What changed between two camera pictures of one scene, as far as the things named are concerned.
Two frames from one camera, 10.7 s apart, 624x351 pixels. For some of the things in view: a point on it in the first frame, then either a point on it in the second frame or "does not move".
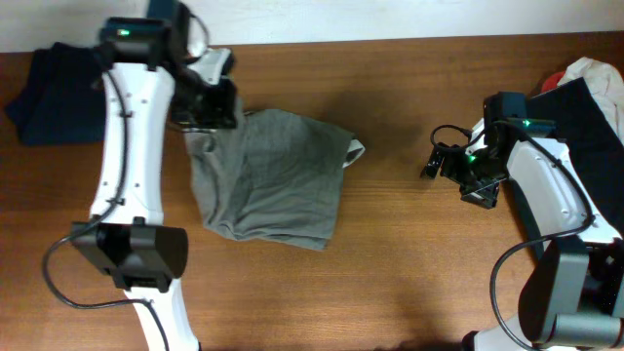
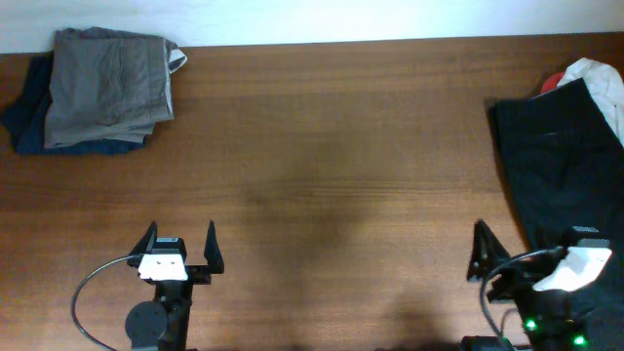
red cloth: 551,82 does not move
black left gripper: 216,117 to 200,273
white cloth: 605,84 does not move
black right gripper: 483,195 to 522,276
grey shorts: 276,176 to 109,86
